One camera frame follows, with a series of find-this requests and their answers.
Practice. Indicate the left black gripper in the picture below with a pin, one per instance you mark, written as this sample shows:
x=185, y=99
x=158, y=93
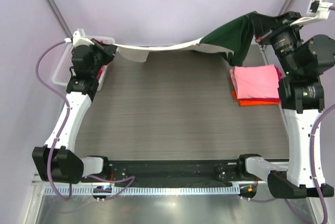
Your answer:
x=107, y=50

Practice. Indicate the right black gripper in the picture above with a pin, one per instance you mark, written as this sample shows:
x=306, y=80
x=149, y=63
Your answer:
x=282, y=23

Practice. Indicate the white and green t-shirt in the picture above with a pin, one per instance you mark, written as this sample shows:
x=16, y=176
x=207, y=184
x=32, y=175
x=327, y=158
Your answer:
x=232, y=39

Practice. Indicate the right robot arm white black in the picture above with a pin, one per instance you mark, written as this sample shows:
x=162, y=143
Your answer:
x=303, y=103

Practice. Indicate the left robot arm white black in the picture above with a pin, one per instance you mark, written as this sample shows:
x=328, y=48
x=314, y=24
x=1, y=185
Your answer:
x=55, y=161

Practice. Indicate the magenta crumpled t-shirt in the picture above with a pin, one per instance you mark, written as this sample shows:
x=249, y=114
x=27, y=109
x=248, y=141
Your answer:
x=101, y=71

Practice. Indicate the folded crimson t-shirt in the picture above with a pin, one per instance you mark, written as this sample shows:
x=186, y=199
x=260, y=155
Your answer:
x=268, y=93

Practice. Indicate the white plastic laundry basket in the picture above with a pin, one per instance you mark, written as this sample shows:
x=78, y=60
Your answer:
x=62, y=73

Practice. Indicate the folded light pink t-shirt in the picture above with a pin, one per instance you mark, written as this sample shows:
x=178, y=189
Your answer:
x=246, y=80

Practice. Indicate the folded orange t-shirt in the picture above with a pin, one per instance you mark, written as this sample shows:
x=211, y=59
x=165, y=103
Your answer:
x=251, y=102

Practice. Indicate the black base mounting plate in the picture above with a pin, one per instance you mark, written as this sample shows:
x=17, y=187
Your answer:
x=178, y=173

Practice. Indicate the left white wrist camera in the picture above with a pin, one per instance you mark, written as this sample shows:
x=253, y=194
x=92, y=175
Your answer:
x=79, y=38

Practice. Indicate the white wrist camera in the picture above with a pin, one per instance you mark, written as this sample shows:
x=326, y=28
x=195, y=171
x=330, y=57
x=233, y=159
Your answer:
x=79, y=38
x=318, y=10

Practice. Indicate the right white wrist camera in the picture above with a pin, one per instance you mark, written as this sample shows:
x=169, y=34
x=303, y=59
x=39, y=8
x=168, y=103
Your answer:
x=318, y=10

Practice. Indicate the left aluminium frame post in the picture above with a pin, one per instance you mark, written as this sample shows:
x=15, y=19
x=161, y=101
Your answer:
x=59, y=18

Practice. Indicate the slotted white cable duct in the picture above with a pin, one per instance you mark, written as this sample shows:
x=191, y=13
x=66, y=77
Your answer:
x=137, y=191

